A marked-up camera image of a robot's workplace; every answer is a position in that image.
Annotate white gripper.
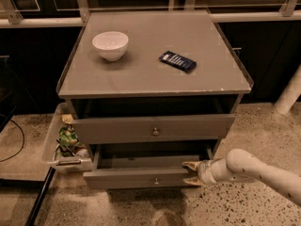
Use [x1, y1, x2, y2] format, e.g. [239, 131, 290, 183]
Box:
[182, 160, 219, 186]

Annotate grey drawer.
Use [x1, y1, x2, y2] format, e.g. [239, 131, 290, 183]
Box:
[72, 114, 234, 144]
[84, 140, 213, 189]

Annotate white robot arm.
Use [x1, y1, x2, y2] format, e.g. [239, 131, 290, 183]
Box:
[182, 149, 301, 206]

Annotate grey drawer cabinet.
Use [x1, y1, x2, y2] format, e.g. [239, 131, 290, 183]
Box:
[55, 10, 254, 190]

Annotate grey top drawer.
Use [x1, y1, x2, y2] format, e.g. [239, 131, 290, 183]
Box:
[72, 114, 234, 144]

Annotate dark blue snack packet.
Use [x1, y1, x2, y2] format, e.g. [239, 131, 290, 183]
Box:
[159, 51, 197, 73]

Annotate green snack bag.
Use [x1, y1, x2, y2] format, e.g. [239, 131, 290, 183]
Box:
[59, 126, 78, 146]

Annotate white ceramic bowl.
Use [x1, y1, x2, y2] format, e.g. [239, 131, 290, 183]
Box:
[92, 31, 129, 61]

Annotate black metal bar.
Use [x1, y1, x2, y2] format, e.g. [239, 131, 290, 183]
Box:
[25, 167, 55, 226]

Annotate white pipe post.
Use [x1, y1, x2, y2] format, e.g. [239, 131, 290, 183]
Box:
[275, 65, 301, 114]

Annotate black cable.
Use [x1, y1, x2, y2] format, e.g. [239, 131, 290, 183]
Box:
[0, 118, 26, 164]

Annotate metal railing frame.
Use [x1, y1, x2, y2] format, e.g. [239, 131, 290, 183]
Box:
[0, 0, 301, 27]

